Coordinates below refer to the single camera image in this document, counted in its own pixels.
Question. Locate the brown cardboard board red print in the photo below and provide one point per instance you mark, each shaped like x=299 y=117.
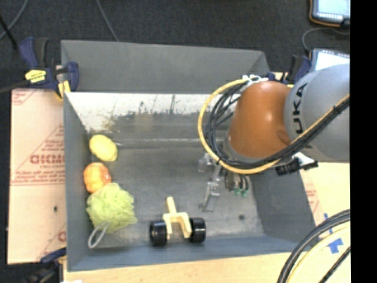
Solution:
x=35 y=158

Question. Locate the orange toy fruit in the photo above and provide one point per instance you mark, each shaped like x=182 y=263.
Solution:
x=96 y=177

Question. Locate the wooden toy axle black wheels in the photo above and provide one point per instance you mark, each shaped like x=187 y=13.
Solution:
x=176 y=221

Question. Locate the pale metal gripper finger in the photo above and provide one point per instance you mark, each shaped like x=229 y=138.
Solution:
x=206 y=164
x=211 y=194

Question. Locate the grey metal bin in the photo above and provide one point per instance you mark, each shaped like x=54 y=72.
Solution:
x=165 y=172

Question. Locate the green mesh bath sponge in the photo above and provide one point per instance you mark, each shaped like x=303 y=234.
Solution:
x=111 y=206

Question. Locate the black cylinder on white bracket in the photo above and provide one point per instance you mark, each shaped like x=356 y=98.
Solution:
x=290 y=167

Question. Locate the yellow toy lemon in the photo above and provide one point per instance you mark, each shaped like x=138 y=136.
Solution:
x=103 y=148

